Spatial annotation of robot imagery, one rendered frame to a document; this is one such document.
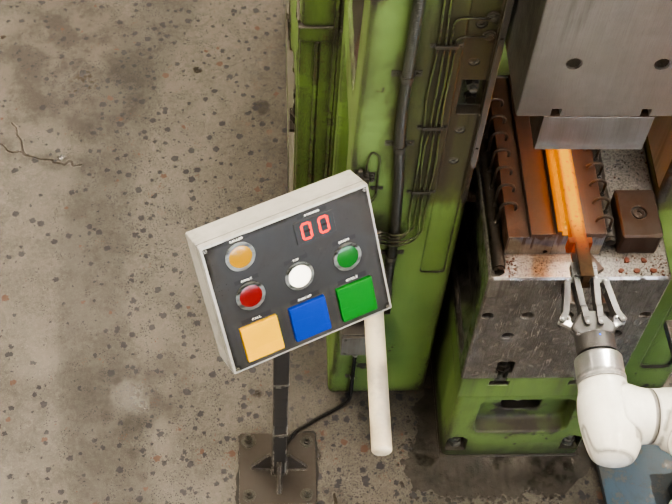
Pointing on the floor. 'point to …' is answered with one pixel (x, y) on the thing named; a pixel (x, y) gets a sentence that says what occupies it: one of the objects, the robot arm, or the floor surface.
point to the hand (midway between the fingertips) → (582, 263)
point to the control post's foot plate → (306, 475)
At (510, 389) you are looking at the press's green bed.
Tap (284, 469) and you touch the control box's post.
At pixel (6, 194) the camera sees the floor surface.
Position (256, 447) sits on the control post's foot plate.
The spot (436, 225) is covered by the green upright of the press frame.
